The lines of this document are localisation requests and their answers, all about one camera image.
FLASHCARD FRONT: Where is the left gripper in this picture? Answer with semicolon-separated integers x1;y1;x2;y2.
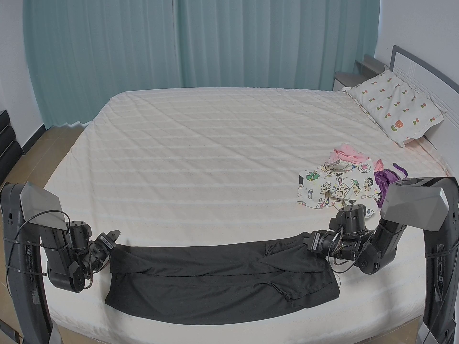
95;230;122;257

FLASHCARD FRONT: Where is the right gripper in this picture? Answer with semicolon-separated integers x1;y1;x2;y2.
304;231;332;255

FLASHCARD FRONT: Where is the black T-shirt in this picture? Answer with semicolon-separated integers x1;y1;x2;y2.
105;232;340;325

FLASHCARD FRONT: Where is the bed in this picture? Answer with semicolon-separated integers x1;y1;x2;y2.
7;45;459;338

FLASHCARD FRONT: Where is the white printed pyjama top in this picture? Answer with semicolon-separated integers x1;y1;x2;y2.
297;160;383;218

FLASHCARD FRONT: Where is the purple garment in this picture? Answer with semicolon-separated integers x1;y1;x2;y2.
374;161;409;207

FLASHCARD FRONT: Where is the pink garment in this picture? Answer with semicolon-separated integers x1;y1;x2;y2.
332;143;372;166

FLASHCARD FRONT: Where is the black chest of drawers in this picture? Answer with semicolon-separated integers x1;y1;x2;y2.
0;110;24;185

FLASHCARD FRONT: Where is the white printed pillow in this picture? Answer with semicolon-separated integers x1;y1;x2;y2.
342;67;446;149

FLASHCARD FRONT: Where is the grey white bedside table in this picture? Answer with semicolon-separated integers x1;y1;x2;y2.
334;54;388;91

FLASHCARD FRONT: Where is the blue-green curtain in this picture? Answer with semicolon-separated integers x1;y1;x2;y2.
177;0;381;92
23;0;181;128

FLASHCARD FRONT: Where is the black cable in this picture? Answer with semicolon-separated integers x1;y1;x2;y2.
6;209;70;277

